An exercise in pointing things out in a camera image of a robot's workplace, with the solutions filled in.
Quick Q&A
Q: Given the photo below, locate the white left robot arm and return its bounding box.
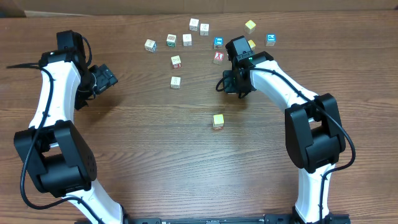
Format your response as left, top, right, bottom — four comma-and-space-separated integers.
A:
14, 30, 128, 223

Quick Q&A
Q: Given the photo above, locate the wooden block red top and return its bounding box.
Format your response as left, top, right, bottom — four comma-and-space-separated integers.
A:
213, 51, 224, 65

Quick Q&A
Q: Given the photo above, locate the wooden block yellow letter S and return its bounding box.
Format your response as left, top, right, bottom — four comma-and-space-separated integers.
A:
213, 114, 224, 127

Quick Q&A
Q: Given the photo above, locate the wooden block blue letter P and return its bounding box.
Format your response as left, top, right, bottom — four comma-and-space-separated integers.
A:
266, 34, 276, 47

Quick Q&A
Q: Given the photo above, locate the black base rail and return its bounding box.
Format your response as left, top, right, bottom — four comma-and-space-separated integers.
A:
124, 213, 352, 224

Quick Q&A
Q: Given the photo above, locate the wooden block blue side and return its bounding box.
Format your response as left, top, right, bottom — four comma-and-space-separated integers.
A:
182, 34, 192, 47

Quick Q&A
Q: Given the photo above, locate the wooden block car picture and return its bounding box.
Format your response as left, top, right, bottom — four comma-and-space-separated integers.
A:
144, 39, 157, 53

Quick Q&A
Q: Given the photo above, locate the wooden block green letter B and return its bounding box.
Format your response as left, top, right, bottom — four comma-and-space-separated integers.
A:
166, 34, 177, 47

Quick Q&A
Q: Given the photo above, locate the plain wooden block far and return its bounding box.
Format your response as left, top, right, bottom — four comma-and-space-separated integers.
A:
189, 18, 200, 32

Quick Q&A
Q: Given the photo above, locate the wooden block red number 13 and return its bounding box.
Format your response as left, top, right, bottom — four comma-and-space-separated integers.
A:
170, 55, 182, 68

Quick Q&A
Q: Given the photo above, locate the wooden block red letter U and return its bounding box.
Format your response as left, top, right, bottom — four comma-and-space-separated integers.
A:
170, 77, 181, 89

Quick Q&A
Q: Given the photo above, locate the wooden block umbrella picture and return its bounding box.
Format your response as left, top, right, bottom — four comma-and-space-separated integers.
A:
200, 23, 210, 36

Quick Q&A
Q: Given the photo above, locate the wooden block blue top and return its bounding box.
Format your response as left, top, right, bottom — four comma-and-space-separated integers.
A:
213, 37, 223, 49

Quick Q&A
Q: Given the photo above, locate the cardboard backdrop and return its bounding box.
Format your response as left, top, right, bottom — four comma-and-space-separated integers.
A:
1, 0, 397, 17

